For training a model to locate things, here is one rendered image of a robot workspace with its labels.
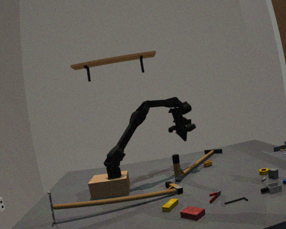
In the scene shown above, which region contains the red flat block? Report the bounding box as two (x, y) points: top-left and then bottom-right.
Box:
(180, 206), (205, 220)

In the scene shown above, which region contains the yellow ring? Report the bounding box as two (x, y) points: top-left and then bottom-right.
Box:
(259, 168), (268, 175)

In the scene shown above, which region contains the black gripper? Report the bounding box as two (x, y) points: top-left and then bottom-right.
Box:
(169, 117), (196, 141)

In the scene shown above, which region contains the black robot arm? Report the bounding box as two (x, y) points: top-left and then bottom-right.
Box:
(103, 97), (191, 180)

